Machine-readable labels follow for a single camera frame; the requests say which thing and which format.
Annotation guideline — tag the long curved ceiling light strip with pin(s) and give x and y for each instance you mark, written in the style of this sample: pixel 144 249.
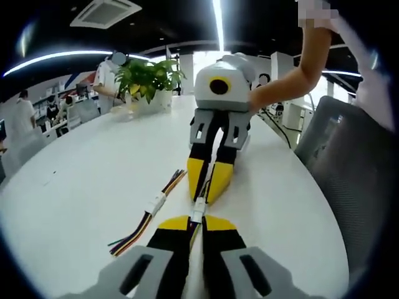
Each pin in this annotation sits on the long curved ceiling light strip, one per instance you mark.
pixel 68 56

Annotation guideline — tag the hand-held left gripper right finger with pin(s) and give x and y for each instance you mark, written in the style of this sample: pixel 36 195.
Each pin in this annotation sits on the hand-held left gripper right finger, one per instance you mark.
pixel 218 246

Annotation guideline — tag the green potted plant white pot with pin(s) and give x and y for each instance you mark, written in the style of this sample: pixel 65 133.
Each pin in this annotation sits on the green potted plant white pot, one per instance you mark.
pixel 146 81

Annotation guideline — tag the black stand pole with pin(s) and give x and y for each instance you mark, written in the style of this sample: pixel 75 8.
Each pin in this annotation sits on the black stand pole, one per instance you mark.
pixel 178 74

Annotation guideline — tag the grey mesh office chair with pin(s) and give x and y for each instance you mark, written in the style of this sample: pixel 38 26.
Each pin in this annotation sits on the grey mesh office chair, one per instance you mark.
pixel 343 174

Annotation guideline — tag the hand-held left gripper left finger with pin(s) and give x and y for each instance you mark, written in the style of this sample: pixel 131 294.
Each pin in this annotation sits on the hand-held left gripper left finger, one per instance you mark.
pixel 168 246

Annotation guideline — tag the square ceiling air vent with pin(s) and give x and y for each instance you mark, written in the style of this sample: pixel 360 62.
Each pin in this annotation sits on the square ceiling air vent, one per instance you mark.
pixel 104 12

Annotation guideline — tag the straight ceiling light strip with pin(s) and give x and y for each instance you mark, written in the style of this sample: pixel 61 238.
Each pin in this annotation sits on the straight ceiling light strip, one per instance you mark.
pixel 219 21

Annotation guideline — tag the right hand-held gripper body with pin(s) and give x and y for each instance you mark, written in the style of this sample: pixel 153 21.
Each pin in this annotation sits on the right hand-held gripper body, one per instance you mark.
pixel 224 84

